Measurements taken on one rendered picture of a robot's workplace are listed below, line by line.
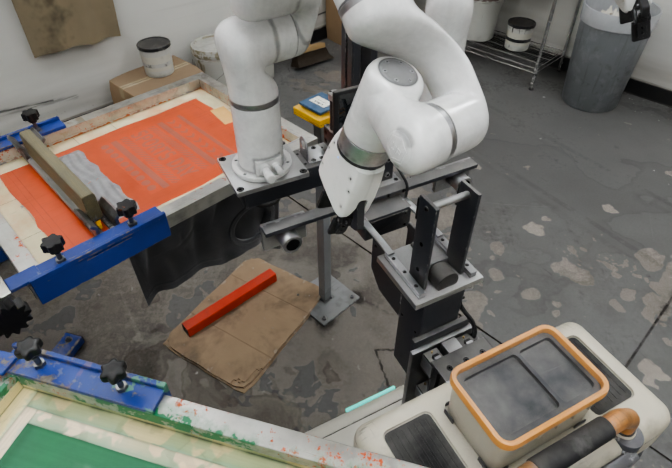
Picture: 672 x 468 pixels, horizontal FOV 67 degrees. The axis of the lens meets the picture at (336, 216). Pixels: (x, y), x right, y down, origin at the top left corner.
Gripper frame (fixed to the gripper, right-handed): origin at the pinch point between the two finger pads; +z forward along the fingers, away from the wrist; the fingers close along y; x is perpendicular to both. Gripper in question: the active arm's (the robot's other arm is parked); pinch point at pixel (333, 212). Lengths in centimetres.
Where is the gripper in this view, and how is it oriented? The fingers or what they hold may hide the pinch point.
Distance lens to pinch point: 82.4
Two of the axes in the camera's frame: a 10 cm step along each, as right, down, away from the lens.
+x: 9.0, -1.3, 4.1
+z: -2.7, 5.8, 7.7
